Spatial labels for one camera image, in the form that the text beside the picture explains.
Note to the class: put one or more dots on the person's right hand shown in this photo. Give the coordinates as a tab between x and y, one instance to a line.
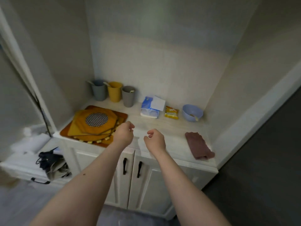
155	141

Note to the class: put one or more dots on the person's left hand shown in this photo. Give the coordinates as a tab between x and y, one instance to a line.
123	136

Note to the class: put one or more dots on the person's right thumb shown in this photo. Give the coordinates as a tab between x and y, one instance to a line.
146	138

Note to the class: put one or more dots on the person's left fingers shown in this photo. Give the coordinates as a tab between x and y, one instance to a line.
130	125

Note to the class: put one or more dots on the person's right forearm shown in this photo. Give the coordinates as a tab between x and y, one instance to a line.
188	191

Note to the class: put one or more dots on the person's left forearm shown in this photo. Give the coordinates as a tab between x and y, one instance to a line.
81	189

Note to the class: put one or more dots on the blue tissue pack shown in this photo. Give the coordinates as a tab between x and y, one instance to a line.
150	108

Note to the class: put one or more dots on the grey plastic cup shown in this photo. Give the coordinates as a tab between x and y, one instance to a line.
128	96

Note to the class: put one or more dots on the white cabinet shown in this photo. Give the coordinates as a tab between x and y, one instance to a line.
141	167

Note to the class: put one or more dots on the round black mesh trivet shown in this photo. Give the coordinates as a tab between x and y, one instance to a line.
96	119

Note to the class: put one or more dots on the yellow snack packet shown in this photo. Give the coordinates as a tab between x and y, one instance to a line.
171	112

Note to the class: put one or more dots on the yellow plastic cup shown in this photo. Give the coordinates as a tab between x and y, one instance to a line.
114	92

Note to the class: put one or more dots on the blue-grey plastic cup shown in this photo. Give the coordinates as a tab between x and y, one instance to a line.
99	90

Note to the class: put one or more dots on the spoon in yellow cup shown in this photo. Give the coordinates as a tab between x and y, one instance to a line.
107	84

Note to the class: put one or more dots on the white right cabinet door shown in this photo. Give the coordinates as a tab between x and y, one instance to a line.
150	185

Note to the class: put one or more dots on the white cabinet door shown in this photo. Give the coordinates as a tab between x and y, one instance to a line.
112	176
150	185

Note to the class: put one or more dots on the stack of yellow-brown placemats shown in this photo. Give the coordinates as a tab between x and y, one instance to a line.
82	129

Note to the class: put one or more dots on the white left cabinet door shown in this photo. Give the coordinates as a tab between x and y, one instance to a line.
112	176

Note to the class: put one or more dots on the blue plastic bowl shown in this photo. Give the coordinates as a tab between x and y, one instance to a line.
191	111

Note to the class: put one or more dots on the brown folded cloth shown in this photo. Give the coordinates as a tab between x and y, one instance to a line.
199	146

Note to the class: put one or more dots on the spoon in blue-grey cup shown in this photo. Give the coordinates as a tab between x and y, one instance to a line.
90	82

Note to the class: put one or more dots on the orange wooden tray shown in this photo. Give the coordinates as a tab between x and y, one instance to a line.
70	129

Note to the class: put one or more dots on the beige bag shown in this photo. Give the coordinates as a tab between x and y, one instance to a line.
57	170

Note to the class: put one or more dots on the dark folded umbrella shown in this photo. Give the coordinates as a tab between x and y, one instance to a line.
48	160

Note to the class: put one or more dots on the white paper roll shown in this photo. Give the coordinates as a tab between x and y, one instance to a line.
30	143

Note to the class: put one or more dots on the white low drawer unit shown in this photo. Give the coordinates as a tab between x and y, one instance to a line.
23	167

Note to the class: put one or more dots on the white door frame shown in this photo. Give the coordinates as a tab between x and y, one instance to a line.
23	68

